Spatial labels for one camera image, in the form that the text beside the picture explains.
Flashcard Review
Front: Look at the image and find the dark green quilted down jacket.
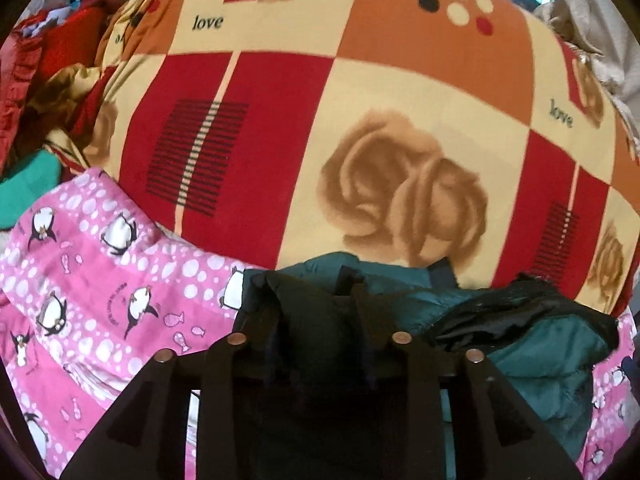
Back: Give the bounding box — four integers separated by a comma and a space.
233, 252, 620, 479

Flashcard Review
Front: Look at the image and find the pink penguin print quilt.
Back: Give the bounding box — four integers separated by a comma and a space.
1, 169, 245, 476

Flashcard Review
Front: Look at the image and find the teal green garment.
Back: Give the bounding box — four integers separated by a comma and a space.
0, 150, 62, 230

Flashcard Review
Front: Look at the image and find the red cream rose patterned blanket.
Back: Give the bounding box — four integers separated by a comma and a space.
96, 0, 639, 315

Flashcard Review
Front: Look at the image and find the brown gold satin cloth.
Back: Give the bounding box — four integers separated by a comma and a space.
29, 63, 116, 162

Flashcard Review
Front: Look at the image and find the red folded cloth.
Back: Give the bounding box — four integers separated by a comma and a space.
1, 0, 122, 167

